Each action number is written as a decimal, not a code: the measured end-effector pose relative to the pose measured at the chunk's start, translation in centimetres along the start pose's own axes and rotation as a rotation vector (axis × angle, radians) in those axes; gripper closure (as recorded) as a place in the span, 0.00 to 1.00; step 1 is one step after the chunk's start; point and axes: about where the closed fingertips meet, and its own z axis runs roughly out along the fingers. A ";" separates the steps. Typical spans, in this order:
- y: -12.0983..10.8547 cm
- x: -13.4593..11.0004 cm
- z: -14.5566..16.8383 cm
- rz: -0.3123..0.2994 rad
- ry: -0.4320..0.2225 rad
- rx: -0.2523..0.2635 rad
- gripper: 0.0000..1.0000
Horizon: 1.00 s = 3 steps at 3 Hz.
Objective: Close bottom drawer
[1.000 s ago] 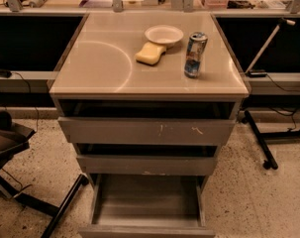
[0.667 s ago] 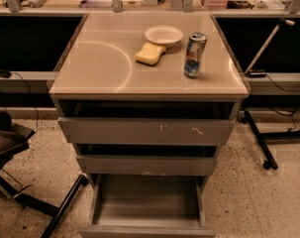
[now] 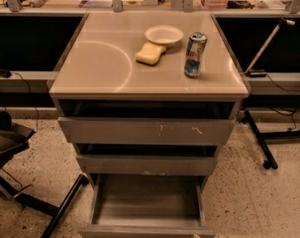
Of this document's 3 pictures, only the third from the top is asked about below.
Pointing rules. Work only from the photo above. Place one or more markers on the black power adapter left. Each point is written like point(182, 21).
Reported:
point(5, 73)

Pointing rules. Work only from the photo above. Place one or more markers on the grey bottom drawer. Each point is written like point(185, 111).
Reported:
point(139, 206)

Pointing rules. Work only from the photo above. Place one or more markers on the yellow sponge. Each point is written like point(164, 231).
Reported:
point(150, 53)

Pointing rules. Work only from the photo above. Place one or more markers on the grey top drawer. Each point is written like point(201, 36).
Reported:
point(147, 122)

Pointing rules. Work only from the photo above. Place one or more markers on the white stick with black tip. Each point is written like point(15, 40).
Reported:
point(279, 24)

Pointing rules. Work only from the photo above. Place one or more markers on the black stand right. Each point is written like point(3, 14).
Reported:
point(263, 137)

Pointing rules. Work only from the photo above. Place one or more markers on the white bowl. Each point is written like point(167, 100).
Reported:
point(164, 35)

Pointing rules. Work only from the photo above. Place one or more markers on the black power adapter right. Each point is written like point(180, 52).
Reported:
point(256, 73)

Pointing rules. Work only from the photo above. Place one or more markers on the grey middle drawer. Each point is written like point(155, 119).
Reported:
point(147, 159)

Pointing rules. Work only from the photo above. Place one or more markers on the grey drawer cabinet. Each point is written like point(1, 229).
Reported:
point(101, 64)

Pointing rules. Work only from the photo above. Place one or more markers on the blue silver drink can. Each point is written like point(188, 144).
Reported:
point(195, 48)

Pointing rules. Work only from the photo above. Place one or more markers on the grey drawer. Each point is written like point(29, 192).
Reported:
point(147, 122)
point(139, 206)
point(147, 159)

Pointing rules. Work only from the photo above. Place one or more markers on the black power adapter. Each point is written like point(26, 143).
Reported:
point(256, 73)
point(5, 73)

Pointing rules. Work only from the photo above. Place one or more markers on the black chair left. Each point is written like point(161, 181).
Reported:
point(47, 171)

